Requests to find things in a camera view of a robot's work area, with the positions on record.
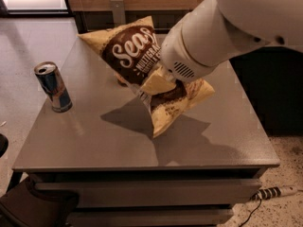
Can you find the upper grey drawer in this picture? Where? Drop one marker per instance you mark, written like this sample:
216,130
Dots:
159,193

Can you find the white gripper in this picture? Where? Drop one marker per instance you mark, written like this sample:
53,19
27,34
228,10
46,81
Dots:
174,55

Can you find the dark chair seat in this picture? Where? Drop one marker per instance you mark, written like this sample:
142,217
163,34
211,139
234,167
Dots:
25,206

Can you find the white power strip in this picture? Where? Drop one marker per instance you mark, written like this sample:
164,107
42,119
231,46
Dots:
274,192

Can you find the redbull can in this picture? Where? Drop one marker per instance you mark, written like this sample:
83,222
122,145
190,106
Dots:
52,83

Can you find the grey drawer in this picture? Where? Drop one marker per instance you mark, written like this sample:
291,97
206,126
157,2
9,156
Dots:
149,218
159,193

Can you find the lower grey drawer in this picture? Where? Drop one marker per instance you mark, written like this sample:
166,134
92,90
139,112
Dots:
149,218

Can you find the left metal wall bracket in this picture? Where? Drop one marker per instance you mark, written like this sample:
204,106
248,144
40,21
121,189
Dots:
118,11

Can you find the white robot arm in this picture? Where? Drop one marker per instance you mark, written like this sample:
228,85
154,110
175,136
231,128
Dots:
256,23

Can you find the brown yellow chip bag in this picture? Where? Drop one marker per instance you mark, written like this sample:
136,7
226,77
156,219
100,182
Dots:
132,51

